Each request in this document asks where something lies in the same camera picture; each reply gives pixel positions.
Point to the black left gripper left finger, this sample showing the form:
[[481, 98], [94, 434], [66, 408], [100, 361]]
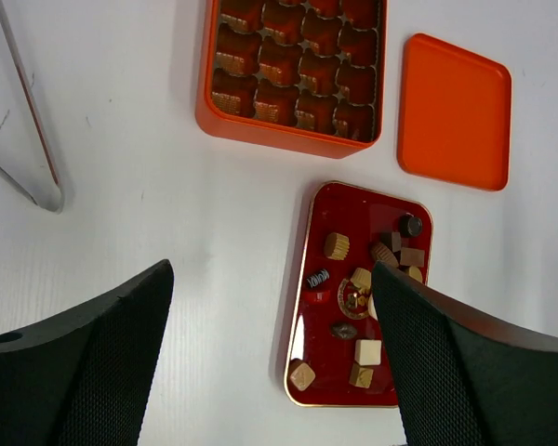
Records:
[[84, 376]]

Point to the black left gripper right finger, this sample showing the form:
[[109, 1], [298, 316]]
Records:
[[462, 376]]

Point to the tan ridged cup chocolate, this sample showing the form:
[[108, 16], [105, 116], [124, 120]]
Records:
[[336, 246]]

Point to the metal tongs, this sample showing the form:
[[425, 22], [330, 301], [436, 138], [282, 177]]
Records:
[[27, 162]]

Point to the white square chocolate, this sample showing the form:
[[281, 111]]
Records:
[[368, 352]]

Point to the tan leaf square chocolate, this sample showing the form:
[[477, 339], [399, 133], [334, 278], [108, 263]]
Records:
[[361, 376]]

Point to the brown rectangular chocolate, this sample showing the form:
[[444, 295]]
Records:
[[411, 257]]

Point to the tan ridged chocolate centre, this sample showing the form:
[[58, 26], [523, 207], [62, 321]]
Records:
[[361, 279]]

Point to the tan ridged round chocolate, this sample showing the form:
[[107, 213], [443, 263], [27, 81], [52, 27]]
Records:
[[381, 253]]

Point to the dark brown cube chocolate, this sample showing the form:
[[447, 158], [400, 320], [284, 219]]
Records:
[[392, 240]]

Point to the tan Sweet square chocolate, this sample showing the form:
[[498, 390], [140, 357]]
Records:
[[300, 374]]

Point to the dark round chocolate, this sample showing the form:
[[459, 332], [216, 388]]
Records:
[[410, 226]]

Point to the dark striped chocolate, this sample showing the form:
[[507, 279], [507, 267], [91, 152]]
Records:
[[317, 278]]

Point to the orange chocolate tin box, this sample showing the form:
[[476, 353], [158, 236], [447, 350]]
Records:
[[305, 76]]

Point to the red tray with gold rim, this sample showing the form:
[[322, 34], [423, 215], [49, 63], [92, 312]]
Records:
[[329, 319]]

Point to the orange tin lid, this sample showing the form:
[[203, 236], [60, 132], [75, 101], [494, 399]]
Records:
[[455, 115]]

